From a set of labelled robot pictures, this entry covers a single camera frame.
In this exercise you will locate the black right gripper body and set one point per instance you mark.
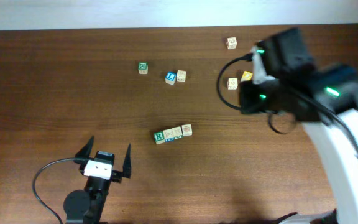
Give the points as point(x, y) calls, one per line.
point(259, 98)

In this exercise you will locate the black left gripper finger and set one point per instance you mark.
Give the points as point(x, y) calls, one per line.
point(126, 167)
point(85, 151)

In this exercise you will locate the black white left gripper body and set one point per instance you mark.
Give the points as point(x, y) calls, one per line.
point(114, 175)

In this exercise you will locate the green R wooden block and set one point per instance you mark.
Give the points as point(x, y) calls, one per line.
point(159, 137)

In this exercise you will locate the wooden block blue side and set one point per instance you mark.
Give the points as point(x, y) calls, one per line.
point(168, 135)

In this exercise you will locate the plain wooden block front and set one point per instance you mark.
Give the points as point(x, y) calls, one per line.
point(177, 132)

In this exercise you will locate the plain wooden block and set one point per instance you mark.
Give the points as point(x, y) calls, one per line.
point(177, 132)
point(181, 76)
point(232, 84)

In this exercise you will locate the wooden block red drawing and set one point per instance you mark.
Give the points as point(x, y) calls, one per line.
point(187, 130)

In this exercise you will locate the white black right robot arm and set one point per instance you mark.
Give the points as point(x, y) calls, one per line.
point(325, 103)

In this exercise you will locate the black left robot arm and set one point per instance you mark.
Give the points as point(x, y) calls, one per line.
point(86, 205)

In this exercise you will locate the yellow wooden block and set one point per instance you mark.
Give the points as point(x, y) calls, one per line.
point(246, 76)

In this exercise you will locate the plain wooden block right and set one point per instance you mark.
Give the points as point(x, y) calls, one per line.
point(232, 84)

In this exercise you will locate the wooden block red side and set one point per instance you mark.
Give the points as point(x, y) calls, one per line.
point(231, 42)

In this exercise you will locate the plain wooden block centre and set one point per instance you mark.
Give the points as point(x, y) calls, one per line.
point(181, 76)

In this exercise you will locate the blue L wooden block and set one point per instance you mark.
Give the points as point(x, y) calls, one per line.
point(170, 78)

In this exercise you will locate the green R block far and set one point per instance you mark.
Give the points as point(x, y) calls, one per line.
point(143, 68)

